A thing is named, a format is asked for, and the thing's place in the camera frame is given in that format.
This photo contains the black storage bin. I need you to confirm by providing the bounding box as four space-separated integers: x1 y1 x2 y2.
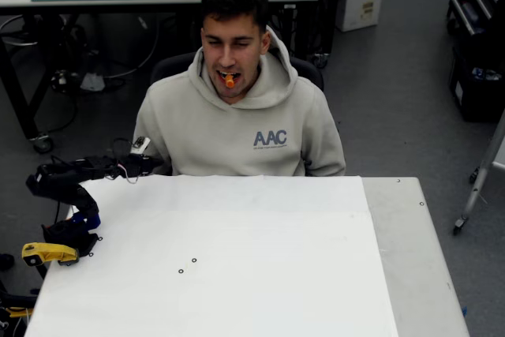
449 32 505 123

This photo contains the black office chair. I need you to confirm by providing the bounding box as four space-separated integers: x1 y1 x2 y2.
148 51 325 95

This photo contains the white crumpled item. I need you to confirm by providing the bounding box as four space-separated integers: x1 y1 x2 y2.
80 72 106 92

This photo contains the large white paper sheet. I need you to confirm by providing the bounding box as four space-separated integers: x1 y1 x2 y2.
24 174 399 337

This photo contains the grey metal stand leg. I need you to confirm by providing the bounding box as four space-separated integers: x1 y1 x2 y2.
452 107 505 236

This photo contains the yellow black clamp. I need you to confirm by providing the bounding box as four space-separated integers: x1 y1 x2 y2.
21 242 82 268

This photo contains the black yellow tool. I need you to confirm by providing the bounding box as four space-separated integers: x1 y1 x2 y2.
0 289 39 319

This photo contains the man in beige hoodie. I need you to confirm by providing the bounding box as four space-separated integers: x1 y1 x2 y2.
133 0 347 178

